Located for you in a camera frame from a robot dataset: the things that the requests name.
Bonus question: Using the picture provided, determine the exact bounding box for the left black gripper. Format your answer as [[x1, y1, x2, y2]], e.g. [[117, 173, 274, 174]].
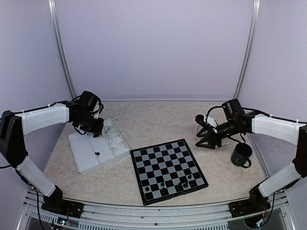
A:
[[75, 112, 105, 134]]

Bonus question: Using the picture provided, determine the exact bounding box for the black king piece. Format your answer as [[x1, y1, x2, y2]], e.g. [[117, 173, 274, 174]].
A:
[[176, 183, 183, 191]]

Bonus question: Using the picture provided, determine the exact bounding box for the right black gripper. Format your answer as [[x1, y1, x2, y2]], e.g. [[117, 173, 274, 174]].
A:
[[196, 118, 243, 149]]

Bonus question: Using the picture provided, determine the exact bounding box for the white plastic tray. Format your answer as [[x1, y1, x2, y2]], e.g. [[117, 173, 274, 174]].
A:
[[69, 119, 130, 175]]

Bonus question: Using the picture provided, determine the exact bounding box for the aluminium corner post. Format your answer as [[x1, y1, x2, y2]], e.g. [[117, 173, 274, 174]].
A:
[[233, 0, 261, 99], [48, 0, 76, 99]]

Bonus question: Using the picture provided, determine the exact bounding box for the aluminium front frame rail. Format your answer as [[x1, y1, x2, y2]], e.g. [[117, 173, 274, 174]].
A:
[[15, 190, 296, 230]]

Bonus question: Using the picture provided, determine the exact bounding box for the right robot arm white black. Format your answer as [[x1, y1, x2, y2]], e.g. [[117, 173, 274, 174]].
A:
[[195, 99, 307, 217]]

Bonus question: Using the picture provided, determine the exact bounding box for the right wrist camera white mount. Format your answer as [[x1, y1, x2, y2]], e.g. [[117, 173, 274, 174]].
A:
[[195, 115, 217, 127]]

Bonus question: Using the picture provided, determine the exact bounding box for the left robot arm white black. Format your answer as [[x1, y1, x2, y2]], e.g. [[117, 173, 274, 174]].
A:
[[0, 91, 104, 218]]

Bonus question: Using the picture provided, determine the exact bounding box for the black white chessboard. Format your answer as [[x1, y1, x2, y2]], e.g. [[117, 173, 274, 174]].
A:
[[130, 139, 209, 206]]

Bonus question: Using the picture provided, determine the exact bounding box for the pile of white chess pieces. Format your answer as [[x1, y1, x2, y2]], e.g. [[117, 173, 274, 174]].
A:
[[102, 125, 128, 156]]

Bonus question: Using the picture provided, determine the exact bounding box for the left aluminium corner post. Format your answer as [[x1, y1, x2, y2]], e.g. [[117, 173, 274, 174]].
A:
[[48, 0, 76, 99]]

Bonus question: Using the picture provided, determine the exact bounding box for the grey spiral collapsible bowl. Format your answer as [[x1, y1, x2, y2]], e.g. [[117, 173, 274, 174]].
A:
[[195, 124, 231, 147]]

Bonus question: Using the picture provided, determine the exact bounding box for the dark green mug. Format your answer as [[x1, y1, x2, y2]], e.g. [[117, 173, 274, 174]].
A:
[[231, 143, 252, 168]]

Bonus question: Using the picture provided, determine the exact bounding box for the right aluminium corner post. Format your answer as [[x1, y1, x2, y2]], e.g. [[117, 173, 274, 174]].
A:
[[233, 0, 261, 99]]

